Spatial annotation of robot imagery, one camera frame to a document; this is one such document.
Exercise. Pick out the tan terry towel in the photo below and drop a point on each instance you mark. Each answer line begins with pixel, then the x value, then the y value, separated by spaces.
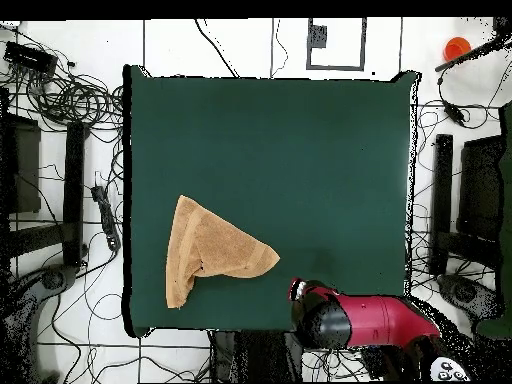
pixel 208 244

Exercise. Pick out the grey square floor frame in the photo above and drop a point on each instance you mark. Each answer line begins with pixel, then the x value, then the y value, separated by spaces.
pixel 363 44

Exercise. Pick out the black power adapter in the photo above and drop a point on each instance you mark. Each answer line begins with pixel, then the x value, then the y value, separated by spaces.
pixel 454 112

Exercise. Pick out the orange cup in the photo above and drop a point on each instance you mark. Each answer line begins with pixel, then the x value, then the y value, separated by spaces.
pixel 456 48

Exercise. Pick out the dark green table cloth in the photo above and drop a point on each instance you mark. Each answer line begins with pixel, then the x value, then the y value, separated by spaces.
pixel 260 132

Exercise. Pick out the black rod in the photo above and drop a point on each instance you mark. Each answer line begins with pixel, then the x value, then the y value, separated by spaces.
pixel 468 54

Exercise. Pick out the black electronics box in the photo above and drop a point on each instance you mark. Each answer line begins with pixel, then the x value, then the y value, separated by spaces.
pixel 30 58

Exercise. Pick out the hanging green cloth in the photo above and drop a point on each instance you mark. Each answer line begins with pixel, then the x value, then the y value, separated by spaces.
pixel 507 192

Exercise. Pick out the black stand bar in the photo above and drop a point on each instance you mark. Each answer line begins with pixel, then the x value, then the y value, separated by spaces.
pixel 442 200
pixel 74 192

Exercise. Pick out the dark flat panel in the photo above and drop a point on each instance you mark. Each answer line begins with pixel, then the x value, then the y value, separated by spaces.
pixel 480 188
pixel 26 168

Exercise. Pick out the black power strip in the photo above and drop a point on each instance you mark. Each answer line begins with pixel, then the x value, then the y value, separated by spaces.
pixel 106 216

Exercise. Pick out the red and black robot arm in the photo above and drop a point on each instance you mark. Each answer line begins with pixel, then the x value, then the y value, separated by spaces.
pixel 372 320

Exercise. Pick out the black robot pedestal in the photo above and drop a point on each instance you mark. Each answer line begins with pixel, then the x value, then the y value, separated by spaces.
pixel 256 356

